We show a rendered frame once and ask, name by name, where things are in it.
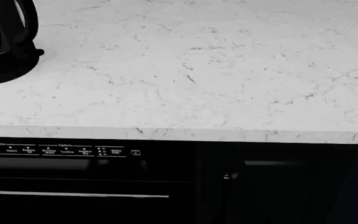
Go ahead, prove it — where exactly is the black kettle base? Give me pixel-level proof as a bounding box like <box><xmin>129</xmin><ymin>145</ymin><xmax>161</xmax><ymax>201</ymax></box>
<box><xmin>0</xmin><ymin>60</ymin><xmax>40</xmax><ymax>85</ymax></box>

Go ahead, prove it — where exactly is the black electric kettle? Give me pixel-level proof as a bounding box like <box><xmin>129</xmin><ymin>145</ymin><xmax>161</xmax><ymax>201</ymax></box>
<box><xmin>0</xmin><ymin>0</ymin><xmax>45</xmax><ymax>78</ymax></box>

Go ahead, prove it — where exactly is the black dishwasher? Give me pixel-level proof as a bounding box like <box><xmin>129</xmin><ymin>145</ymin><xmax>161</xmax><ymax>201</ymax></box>
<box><xmin>0</xmin><ymin>136</ymin><xmax>198</xmax><ymax>224</ymax></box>

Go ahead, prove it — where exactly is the dark cabinet door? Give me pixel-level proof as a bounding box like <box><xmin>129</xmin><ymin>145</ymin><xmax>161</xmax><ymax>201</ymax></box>
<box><xmin>197</xmin><ymin>141</ymin><xmax>358</xmax><ymax>224</ymax></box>

